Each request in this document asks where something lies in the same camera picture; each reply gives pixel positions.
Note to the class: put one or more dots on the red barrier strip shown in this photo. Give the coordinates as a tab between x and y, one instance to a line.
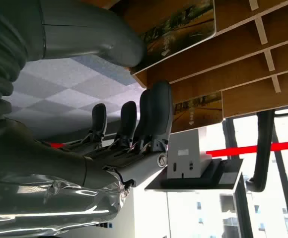
233	150

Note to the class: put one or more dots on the black window frame bar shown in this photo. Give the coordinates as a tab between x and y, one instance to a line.
242	210
286	190

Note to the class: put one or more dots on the landscape printed card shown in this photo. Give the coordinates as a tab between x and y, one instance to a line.
198	112
178	29

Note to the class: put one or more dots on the white box device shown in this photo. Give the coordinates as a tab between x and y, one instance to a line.
184	164

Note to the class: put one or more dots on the black curved armrest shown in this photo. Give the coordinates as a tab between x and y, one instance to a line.
264	148

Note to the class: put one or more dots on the black flat stand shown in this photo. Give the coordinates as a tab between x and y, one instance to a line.
223	174

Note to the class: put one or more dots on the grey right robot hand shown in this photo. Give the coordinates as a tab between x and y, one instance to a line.
47	164

